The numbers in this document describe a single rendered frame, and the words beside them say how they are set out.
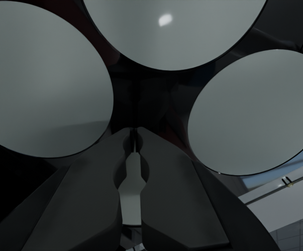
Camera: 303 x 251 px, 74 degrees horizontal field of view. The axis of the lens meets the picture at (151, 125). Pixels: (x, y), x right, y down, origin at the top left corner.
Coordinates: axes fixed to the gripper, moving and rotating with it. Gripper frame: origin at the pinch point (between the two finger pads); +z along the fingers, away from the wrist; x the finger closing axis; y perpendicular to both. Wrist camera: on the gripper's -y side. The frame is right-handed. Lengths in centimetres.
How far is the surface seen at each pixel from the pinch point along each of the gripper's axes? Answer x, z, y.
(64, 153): -5.3, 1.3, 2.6
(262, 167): 10.3, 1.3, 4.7
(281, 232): 119, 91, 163
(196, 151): 4.6, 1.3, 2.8
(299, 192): 23.8, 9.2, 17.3
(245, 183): 9.3, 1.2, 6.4
